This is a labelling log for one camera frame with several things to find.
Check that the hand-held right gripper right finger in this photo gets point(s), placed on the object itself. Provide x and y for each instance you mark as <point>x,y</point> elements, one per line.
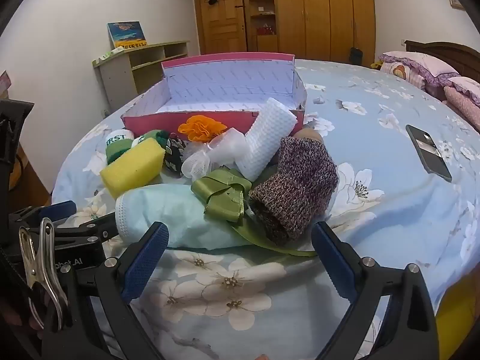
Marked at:
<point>333,266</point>

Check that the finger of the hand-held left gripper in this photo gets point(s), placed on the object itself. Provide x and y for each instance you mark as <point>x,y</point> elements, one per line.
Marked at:
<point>62,209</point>
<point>88,228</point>

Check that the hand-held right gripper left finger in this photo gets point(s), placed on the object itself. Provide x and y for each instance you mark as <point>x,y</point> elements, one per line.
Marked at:
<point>144,266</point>

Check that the yellow sponge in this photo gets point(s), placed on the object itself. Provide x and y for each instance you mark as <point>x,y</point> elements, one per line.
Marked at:
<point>131,168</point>

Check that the green and white sock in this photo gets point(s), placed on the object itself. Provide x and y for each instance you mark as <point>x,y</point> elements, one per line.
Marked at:
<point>118,146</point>

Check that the brown knitted sock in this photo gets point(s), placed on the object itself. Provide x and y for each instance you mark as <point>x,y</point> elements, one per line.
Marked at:
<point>296,183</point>

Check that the dark patterned cloth roll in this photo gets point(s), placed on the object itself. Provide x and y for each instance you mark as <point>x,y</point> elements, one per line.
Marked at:
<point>174,153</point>

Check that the white waffle cloth roll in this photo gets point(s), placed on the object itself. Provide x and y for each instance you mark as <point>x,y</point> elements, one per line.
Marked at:
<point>262,138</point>

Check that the orange fabric flower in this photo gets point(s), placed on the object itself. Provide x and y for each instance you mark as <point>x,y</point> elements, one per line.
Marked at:
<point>202,127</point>

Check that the pink cardboard box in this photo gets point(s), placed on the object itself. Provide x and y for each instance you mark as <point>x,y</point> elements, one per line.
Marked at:
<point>225,82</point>

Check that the yellow soft toy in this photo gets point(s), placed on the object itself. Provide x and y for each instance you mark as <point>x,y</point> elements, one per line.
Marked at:
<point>375,65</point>

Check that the wooden side cabinet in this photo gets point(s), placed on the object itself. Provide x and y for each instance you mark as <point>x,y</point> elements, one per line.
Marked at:
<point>30,187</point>

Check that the metal spring clip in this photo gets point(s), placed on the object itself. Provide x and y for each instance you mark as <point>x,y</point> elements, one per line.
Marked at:
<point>41,270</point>

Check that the light green face mask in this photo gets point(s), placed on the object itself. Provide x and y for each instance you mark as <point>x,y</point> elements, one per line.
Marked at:
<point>180,210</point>

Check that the pink paper box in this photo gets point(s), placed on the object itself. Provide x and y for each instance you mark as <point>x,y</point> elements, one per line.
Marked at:
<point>4,82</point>

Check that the green satin ribbon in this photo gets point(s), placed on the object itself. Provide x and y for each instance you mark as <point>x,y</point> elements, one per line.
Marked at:
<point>221,191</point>

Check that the white mesh puff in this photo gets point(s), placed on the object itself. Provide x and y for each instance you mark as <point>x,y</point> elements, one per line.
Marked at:
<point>195,165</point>

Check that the low open bookshelf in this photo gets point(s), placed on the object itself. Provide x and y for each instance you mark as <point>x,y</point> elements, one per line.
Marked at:
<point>116,78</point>

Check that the beige makeup sponge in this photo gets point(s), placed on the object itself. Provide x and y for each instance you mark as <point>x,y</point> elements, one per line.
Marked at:
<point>307,134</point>

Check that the yellow cloth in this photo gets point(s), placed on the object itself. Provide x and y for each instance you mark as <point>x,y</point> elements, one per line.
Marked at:
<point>459,322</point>

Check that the white and green packet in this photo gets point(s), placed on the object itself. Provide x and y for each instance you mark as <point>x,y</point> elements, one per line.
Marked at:
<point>110,54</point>

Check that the white crinkled gauze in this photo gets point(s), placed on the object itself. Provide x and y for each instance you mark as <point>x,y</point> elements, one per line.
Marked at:
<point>227,146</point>

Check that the black smartphone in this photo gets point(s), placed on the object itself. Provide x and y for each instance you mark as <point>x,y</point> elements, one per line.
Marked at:
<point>427,150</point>

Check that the blue and yellow painting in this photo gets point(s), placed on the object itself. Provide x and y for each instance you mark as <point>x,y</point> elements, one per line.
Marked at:
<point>126,34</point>

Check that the pink cartoon print pillow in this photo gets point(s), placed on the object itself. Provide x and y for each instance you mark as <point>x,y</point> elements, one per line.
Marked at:
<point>401,73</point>

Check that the pink dotted pillow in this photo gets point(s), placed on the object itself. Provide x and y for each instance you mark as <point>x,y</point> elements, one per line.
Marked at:
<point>463,105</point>

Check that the black hanging bag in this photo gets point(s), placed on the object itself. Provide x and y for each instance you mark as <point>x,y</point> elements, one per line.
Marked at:
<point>356,56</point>

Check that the purple frilled pillow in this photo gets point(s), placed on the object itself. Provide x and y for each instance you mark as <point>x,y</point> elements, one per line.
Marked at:
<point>420,60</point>

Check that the wooden corner shelf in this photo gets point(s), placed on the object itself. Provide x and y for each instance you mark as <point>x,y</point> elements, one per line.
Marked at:
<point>266,43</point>

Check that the wooden door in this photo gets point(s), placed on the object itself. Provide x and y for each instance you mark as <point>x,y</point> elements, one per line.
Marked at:
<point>221,26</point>

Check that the dark wooden headboard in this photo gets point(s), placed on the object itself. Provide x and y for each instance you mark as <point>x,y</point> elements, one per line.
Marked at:
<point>450,50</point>

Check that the red shelf ornament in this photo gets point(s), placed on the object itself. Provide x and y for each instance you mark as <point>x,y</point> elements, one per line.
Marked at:
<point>266,30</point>

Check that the wooden wardrobe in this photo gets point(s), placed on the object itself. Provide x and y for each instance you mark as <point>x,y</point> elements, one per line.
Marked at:
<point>326,15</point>

